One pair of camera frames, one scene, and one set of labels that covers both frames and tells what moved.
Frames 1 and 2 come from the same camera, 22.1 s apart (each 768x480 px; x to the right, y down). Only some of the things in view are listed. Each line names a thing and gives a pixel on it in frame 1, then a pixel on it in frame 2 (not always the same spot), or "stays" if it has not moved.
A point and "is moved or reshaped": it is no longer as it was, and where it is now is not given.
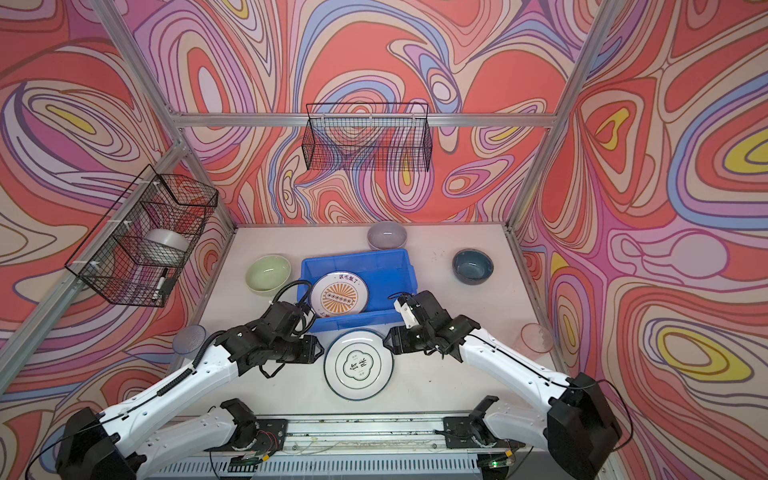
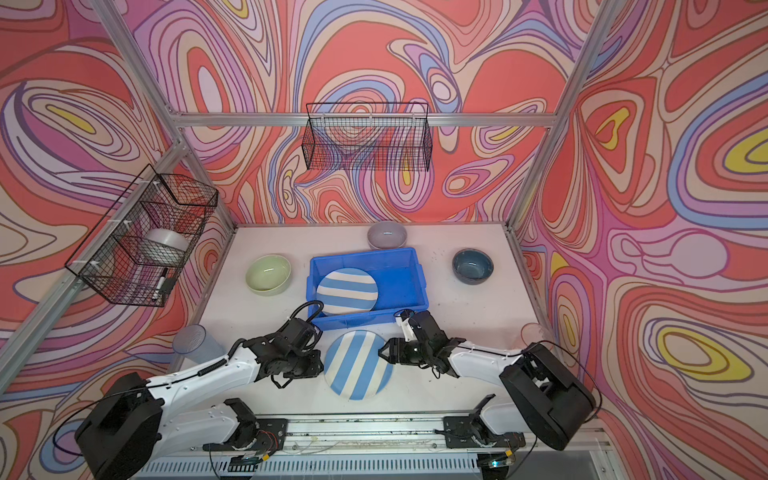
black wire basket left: (136, 250) stays
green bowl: (266, 275) stays
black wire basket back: (367, 137) stays
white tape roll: (165, 246) stays
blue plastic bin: (356, 291) is moved or reshaped
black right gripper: (400, 342) → (397, 352)
